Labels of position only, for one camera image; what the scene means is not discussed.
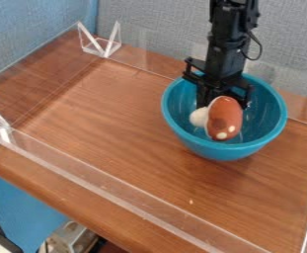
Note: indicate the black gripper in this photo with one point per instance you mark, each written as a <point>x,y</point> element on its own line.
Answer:
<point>218,74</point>

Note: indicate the brown toy mushroom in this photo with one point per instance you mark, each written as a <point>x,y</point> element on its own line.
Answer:
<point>220,118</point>

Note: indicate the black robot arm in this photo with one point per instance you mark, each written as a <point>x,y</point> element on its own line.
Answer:
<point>232,18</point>

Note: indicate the blue plastic bowl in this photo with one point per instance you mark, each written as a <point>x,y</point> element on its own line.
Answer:
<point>263,121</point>

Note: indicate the clear acrylic front barrier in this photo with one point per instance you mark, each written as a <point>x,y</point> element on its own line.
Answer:
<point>204,235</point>

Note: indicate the white object under table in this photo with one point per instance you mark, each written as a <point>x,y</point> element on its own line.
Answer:
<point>71,238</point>

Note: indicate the clear acrylic corner bracket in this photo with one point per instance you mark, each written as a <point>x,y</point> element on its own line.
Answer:
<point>95,45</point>

